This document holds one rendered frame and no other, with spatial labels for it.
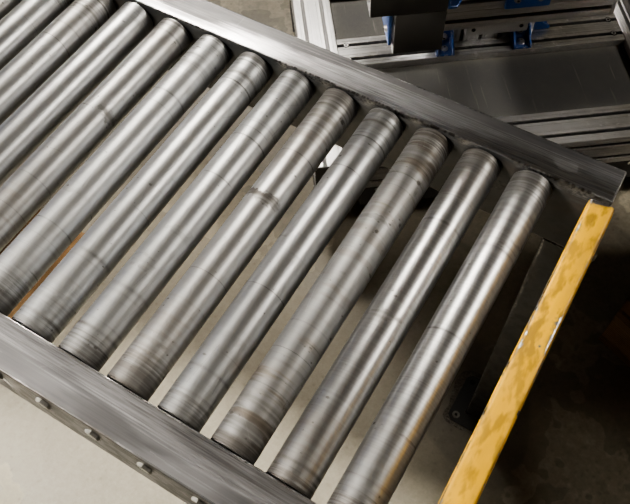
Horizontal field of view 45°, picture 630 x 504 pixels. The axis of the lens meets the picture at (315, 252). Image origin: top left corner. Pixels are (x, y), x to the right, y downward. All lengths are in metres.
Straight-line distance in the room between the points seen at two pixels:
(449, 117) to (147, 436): 0.51
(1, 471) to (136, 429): 0.95
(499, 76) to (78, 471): 1.25
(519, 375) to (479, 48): 1.20
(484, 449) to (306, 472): 0.17
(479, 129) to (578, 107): 0.89
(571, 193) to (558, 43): 1.02
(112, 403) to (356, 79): 0.49
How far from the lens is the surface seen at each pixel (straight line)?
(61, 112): 1.04
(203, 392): 0.77
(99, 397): 0.79
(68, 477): 1.65
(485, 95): 1.79
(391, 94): 0.97
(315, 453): 0.74
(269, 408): 0.76
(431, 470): 1.57
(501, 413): 0.75
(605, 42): 1.95
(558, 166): 0.93
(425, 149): 0.91
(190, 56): 1.03
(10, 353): 0.84
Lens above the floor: 1.51
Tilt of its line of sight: 59 degrees down
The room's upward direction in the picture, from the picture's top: 3 degrees counter-clockwise
